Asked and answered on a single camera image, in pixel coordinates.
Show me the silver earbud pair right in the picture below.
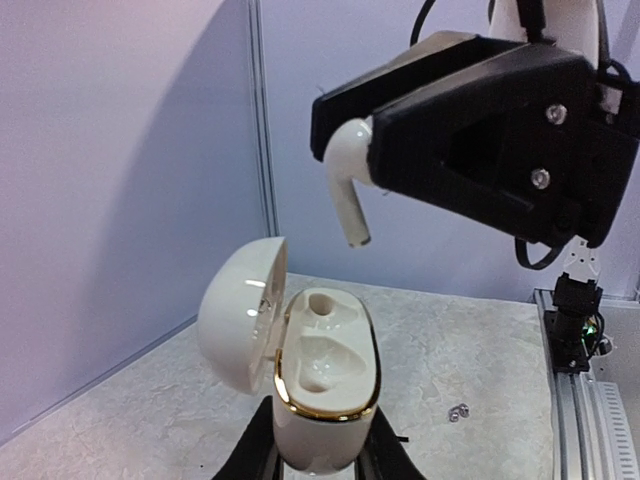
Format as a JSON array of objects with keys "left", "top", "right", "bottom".
[{"left": 447, "top": 403, "right": 470, "bottom": 423}]

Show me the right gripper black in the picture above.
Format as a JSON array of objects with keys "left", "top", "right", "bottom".
[{"left": 368, "top": 45, "right": 639, "bottom": 248}]

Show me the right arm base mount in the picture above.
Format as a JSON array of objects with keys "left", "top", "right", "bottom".
[{"left": 543, "top": 273, "right": 605, "bottom": 373}]

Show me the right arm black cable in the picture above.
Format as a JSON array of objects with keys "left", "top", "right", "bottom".
[{"left": 409, "top": 0, "right": 631, "bottom": 274}]

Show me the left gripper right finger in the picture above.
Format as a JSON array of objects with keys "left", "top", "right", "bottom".
[{"left": 359, "top": 408, "right": 426, "bottom": 480}]

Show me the aluminium front rail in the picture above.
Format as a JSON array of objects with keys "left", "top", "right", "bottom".
[{"left": 549, "top": 299, "right": 639, "bottom": 479}]

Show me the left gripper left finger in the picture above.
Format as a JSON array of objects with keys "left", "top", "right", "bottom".
[{"left": 212, "top": 398, "right": 280, "bottom": 480}]

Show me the white earbud charging case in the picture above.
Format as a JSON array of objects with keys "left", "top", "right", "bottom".
[{"left": 197, "top": 237, "right": 381, "bottom": 475}]

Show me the white earbud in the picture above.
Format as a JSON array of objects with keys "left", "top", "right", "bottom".
[{"left": 323, "top": 117, "right": 373, "bottom": 248}]

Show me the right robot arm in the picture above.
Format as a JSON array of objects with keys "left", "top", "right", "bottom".
[{"left": 310, "top": 1, "right": 639, "bottom": 248}]

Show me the right aluminium frame post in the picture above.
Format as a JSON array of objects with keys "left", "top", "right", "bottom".
[{"left": 247, "top": 0, "right": 280, "bottom": 236}]

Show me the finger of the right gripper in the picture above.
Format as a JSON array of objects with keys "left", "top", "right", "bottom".
[{"left": 310, "top": 31, "right": 519, "bottom": 162}]

